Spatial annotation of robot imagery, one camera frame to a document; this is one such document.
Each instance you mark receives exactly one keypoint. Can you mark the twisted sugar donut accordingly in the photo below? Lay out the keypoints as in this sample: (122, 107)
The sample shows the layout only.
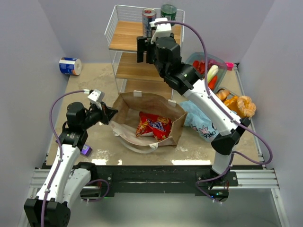
(246, 107)

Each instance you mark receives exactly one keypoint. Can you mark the green label water bottle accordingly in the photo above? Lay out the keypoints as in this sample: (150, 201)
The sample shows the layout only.
(168, 11)

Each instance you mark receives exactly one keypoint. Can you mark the teal plastic food container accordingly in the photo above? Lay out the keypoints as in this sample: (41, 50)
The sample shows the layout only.
(212, 60)

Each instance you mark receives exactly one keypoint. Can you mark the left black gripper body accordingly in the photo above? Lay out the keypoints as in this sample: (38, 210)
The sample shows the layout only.
(104, 113)

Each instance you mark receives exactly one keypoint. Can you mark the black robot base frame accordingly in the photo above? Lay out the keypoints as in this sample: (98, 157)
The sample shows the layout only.
(199, 180)

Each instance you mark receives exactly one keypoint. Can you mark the light blue plastic bag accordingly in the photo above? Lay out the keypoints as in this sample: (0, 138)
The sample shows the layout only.
(198, 121)

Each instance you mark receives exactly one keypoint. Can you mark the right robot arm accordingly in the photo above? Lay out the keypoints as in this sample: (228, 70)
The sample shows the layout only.
(187, 81)

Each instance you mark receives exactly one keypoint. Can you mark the pink small object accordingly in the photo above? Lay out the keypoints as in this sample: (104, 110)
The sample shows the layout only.
(229, 66)

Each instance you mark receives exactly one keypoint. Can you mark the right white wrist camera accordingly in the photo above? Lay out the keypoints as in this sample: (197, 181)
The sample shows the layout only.
(161, 28)

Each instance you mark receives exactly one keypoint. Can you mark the red toy lobster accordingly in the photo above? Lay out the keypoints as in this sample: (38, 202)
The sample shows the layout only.
(200, 66)

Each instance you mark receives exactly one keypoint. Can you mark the red blue drink can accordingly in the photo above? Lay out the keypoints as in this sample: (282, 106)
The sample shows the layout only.
(148, 15)

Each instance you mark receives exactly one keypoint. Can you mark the purple chocolate bar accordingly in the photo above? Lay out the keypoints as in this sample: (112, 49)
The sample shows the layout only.
(86, 150)

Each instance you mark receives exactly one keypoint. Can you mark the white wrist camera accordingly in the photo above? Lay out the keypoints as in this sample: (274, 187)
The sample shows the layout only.
(161, 28)
(94, 96)

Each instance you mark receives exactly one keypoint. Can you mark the long bread loaf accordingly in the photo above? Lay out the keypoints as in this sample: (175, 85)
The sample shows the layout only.
(223, 94)

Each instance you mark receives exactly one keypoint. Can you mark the green white celery stalk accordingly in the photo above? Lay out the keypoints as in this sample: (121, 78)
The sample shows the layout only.
(212, 72)

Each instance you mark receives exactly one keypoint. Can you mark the brown paper grocery bag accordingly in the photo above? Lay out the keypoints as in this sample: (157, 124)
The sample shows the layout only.
(125, 122)

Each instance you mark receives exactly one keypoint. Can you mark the white wire wooden shelf rack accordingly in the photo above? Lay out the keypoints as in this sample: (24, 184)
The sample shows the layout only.
(124, 26)

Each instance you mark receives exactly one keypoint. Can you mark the red chili pepper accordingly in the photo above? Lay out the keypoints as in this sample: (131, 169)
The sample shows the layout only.
(212, 82)

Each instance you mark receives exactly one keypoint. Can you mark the blue white toilet paper roll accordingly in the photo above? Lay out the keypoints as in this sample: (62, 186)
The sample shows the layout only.
(70, 66)

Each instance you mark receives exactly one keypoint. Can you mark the metal tray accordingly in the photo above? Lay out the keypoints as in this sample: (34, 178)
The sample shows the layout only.
(241, 105)

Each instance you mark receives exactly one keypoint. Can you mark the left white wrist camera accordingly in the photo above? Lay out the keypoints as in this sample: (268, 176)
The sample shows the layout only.
(94, 96)

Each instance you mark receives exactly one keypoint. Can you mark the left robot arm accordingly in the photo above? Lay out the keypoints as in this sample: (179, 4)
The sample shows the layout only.
(51, 207)

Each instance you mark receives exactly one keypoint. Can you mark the red candy bag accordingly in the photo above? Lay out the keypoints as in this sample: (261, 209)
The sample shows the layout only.
(154, 125)

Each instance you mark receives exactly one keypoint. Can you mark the orange croissant bread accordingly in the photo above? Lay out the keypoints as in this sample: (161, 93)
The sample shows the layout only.
(228, 102)

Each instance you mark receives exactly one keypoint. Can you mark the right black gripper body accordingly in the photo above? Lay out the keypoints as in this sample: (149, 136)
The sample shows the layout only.
(148, 50)

